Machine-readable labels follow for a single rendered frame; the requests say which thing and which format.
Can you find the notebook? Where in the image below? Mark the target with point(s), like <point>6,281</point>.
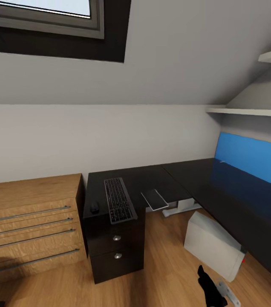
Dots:
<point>154,200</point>

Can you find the mouse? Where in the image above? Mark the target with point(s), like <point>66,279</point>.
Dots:
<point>94,207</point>

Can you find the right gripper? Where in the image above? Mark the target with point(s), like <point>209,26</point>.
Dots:
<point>208,286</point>

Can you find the desktop computer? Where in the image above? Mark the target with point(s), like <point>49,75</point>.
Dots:
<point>207,240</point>

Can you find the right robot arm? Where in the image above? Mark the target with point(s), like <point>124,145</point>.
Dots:
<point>215,295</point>

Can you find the desk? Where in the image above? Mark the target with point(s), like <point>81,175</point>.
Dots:
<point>239,201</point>

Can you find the keyboard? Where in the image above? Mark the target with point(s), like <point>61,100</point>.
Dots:
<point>119,203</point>

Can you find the fixed window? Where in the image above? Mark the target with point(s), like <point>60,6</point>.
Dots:
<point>80,29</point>

